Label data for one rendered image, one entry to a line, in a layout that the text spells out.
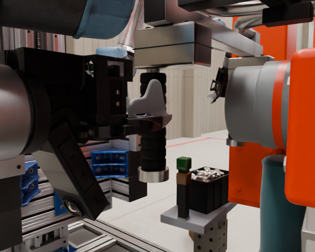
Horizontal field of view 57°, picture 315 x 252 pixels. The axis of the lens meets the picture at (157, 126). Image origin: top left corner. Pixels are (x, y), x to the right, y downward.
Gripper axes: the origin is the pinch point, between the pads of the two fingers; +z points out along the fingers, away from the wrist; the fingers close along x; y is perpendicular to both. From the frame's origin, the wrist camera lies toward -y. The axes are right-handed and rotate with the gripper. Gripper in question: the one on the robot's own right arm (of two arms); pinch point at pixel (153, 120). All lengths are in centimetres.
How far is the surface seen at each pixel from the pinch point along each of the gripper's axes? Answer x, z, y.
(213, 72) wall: 262, 615, 59
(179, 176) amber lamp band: 24, 49, -23
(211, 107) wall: 262, 609, -24
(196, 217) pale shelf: 20, 54, -38
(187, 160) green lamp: 22, 50, -17
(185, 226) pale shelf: 22, 49, -40
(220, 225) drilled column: 19, 72, -47
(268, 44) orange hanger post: -1, 56, 18
